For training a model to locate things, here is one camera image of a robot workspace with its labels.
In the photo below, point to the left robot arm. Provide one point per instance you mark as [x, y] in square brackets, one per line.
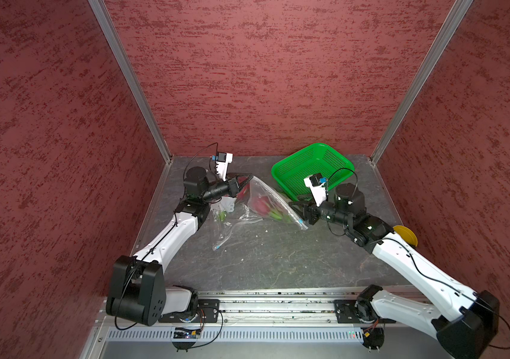
[137, 290]

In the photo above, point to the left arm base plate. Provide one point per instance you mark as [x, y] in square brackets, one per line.
[204, 311]

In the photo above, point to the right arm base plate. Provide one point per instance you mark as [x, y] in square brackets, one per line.
[348, 312]

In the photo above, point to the dragon fruit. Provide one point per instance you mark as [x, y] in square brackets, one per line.
[262, 206]

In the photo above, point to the right corner aluminium post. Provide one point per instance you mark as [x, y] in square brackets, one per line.
[445, 34]

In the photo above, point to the corner aluminium post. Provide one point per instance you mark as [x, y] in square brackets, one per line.
[445, 34]
[110, 33]

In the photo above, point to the left corner aluminium post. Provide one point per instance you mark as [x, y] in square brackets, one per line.
[110, 33]

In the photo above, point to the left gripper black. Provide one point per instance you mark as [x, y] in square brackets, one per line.
[234, 185]

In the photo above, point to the yellow cup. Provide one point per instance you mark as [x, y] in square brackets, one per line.
[407, 235]

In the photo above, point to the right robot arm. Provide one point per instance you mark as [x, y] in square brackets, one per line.
[463, 321]

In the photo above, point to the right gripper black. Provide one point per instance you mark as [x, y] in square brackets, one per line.
[306, 210]

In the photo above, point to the aluminium rail frame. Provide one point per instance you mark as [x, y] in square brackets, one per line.
[313, 315]

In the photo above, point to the green plastic basket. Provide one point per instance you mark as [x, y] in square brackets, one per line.
[318, 158]

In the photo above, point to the clear zip-top bag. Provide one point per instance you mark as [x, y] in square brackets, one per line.
[281, 212]
[230, 215]

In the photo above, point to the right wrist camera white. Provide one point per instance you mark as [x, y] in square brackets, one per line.
[317, 184]

